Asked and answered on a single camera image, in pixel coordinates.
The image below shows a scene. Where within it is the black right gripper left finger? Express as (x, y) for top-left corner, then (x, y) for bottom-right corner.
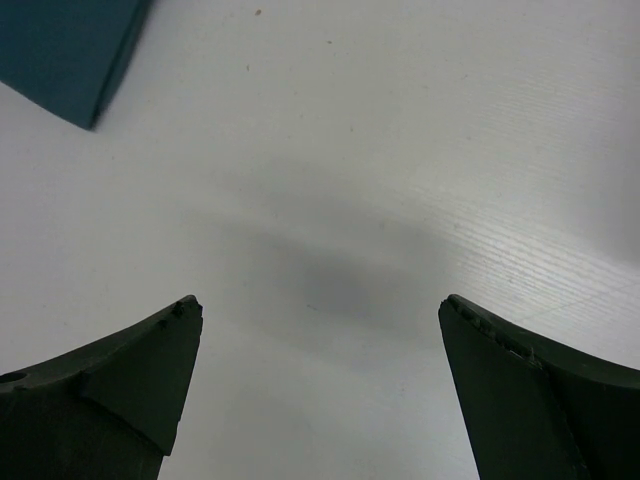
(1, 295), (203, 479)

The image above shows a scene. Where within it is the teal blue t shirt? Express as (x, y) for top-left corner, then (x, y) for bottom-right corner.
(1, 0), (153, 131)

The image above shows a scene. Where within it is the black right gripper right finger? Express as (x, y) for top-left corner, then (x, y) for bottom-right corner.
(438, 294), (639, 479)

